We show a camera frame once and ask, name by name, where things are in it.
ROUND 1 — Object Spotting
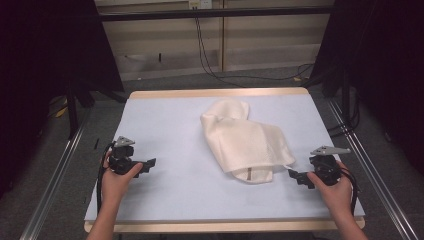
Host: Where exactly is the light blue table mat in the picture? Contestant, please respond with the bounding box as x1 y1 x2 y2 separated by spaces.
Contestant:
83 93 366 224

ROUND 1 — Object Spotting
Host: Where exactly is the white mesh laundry bag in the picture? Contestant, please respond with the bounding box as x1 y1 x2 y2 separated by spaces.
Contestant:
199 98 297 185

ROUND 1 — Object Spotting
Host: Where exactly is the aluminium floor rail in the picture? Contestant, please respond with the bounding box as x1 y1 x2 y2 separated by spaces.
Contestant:
325 99 422 240
19 108 92 240

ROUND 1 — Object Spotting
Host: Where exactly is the yellow tape piece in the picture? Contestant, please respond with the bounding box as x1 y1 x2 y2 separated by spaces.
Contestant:
54 105 70 119

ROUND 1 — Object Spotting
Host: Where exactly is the black cable bundle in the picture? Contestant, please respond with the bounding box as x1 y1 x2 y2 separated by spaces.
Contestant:
327 94 362 140

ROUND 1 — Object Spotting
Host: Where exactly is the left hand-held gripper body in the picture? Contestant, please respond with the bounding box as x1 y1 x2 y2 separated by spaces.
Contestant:
108 135 148 177

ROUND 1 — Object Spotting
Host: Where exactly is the person's left hand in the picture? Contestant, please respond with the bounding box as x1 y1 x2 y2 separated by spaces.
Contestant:
100 151 144 205

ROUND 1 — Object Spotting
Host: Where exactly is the black horizontal bar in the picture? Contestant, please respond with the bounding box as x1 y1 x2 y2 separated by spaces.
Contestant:
99 5 335 23

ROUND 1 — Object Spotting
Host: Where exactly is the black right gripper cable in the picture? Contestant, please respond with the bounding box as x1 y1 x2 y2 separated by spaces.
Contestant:
339 165 360 217

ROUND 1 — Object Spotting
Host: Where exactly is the white wall outlet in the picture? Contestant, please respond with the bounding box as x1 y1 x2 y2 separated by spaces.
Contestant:
187 0 214 10

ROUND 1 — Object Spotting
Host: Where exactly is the black curtain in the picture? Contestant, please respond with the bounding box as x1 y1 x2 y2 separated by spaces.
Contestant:
0 0 126 201
308 0 424 176

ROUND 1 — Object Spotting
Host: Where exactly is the wooden table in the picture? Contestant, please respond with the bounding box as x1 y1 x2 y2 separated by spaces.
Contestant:
83 87 366 234

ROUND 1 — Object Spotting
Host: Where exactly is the person's right hand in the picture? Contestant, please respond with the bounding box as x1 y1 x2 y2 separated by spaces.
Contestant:
306 160 354 218

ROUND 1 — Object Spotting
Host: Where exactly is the black metal stand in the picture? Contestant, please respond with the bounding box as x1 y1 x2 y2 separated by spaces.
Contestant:
65 87 80 141

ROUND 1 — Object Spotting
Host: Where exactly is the black floor cable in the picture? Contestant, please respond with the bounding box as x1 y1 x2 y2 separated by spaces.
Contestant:
193 6 316 89

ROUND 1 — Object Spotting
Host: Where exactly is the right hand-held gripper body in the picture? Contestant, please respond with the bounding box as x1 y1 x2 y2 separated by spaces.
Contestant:
308 145 352 187

